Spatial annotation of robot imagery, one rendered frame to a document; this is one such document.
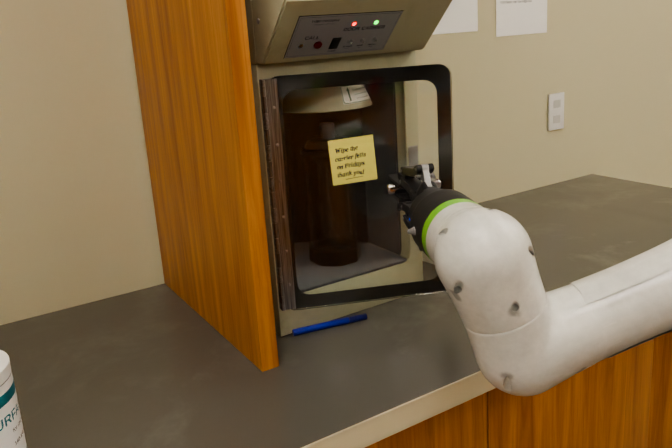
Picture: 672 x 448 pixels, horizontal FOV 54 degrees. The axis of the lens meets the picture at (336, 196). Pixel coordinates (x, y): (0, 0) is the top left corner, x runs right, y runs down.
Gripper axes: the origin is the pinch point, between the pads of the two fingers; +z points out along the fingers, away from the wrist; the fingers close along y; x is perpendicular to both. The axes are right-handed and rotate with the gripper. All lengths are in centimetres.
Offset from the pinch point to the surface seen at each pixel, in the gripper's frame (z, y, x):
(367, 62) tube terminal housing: 13.3, 19.6, 1.8
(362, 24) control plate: 4.0, 26.1, 4.3
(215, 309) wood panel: 10.6, -21.5, 32.6
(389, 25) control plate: 6.5, 25.6, -0.7
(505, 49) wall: 83, 16, -54
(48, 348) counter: 13, -26, 62
